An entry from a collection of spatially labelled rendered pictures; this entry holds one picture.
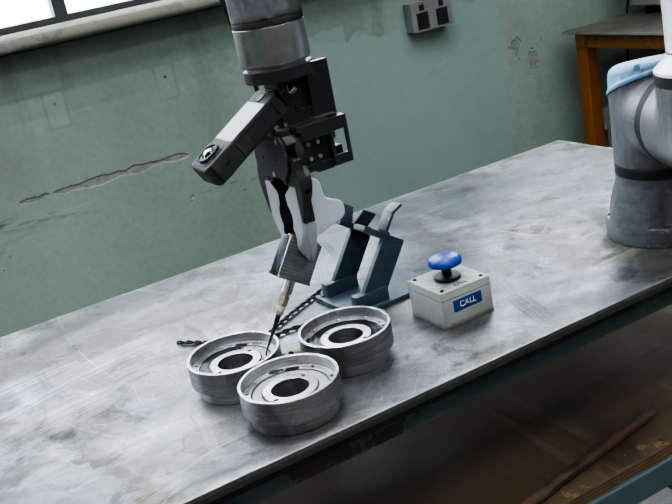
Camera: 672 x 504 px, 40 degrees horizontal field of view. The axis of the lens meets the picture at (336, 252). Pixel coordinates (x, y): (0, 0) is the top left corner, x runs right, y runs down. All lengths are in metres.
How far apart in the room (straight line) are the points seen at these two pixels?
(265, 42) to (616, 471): 0.69
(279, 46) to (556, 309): 0.43
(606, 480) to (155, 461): 0.58
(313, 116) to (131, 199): 1.65
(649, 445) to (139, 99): 1.73
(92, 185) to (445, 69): 1.18
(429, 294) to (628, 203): 0.31
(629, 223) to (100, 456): 0.71
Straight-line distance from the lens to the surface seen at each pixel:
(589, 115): 3.28
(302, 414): 0.91
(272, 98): 0.97
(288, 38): 0.95
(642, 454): 1.28
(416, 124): 2.98
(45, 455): 1.03
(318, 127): 0.97
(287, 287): 1.02
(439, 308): 1.07
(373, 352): 1.00
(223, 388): 1.00
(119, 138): 2.58
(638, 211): 1.24
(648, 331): 1.59
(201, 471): 0.91
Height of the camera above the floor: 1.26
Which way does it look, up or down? 19 degrees down
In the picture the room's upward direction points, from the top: 11 degrees counter-clockwise
